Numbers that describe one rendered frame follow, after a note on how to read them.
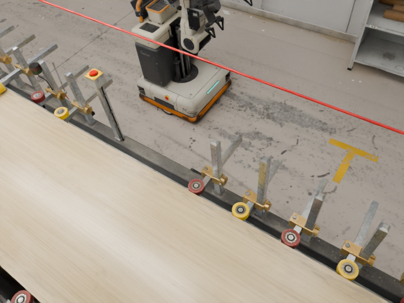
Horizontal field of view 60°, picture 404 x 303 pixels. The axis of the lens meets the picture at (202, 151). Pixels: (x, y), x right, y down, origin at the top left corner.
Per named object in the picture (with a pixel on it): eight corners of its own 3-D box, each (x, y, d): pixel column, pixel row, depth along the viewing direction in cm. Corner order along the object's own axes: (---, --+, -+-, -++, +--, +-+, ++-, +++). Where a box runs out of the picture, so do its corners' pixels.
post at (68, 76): (94, 125, 237) (67, 70, 200) (98, 128, 236) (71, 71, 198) (91, 129, 236) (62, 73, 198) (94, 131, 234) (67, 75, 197)
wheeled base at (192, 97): (138, 100, 339) (132, 80, 319) (178, 63, 368) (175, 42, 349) (195, 127, 312) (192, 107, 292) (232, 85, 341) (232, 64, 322)
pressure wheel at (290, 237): (296, 257, 156) (300, 247, 147) (278, 254, 158) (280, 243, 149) (297, 240, 161) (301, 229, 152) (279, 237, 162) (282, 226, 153)
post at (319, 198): (301, 239, 179) (318, 189, 141) (308, 243, 177) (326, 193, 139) (298, 244, 177) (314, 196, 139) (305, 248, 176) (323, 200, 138)
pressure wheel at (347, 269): (353, 287, 147) (361, 278, 137) (333, 287, 147) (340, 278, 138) (349, 268, 151) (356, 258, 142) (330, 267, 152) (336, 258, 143)
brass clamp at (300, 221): (293, 216, 170) (294, 211, 166) (320, 229, 164) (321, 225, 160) (287, 225, 167) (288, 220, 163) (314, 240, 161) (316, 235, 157)
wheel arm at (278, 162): (276, 161, 191) (277, 156, 187) (282, 163, 189) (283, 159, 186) (235, 223, 170) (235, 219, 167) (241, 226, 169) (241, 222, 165)
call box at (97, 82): (98, 79, 189) (93, 67, 183) (107, 83, 186) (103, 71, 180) (89, 86, 186) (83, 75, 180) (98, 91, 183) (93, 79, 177)
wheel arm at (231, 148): (237, 139, 198) (237, 134, 195) (242, 142, 197) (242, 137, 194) (192, 196, 178) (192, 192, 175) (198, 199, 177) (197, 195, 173)
